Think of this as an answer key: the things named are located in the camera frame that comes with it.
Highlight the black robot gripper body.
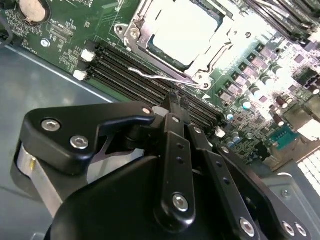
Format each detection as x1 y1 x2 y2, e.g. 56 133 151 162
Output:
48 154 235 240

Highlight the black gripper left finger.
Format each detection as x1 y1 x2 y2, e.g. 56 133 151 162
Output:
11 91 197 228

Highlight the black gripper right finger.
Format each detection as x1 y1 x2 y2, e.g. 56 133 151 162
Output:
181 96 313 240

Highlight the thin wire locking lever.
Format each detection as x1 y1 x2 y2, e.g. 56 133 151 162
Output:
127 66 201 88

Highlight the metal socket cover frame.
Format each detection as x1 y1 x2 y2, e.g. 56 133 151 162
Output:
123 0 253 87

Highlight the silver square CPU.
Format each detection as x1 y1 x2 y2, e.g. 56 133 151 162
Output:
146 9 227 73

